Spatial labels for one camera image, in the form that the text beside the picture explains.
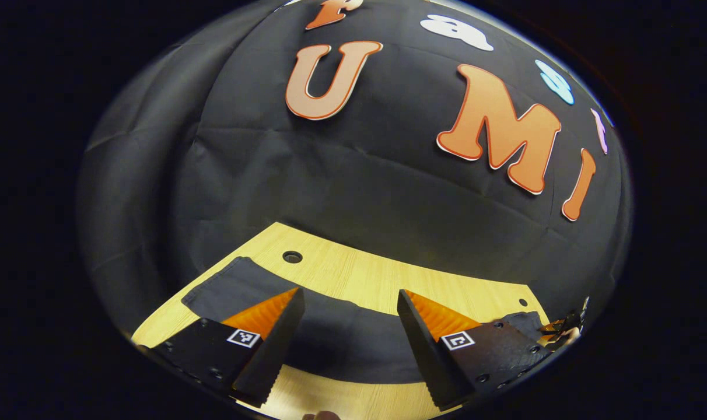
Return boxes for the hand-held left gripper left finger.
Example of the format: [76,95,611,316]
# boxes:
[148,287,306,408]

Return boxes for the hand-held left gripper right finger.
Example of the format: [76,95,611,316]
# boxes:
[397,289,551,411]

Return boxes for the dark grey jeans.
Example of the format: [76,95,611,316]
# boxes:
[181,257,550,386]

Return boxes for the black backdrop cloth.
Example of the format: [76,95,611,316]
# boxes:
[76,0,634,351]

